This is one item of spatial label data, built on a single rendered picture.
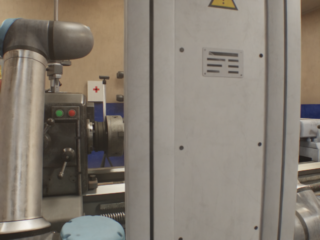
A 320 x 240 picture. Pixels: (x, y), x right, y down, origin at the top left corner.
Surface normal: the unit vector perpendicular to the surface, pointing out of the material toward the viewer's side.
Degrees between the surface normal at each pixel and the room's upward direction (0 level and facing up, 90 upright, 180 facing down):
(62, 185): 90
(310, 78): 90
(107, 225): 5
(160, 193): 90
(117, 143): 105
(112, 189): 36
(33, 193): 76
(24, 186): 72
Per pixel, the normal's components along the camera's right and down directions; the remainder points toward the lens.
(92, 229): 0.08, -1.00
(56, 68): 0.67, 0.04
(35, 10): 0.31, 0.05
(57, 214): 0.16, -0.82
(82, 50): 0.79, 0.59
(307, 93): -0.95, 0.02
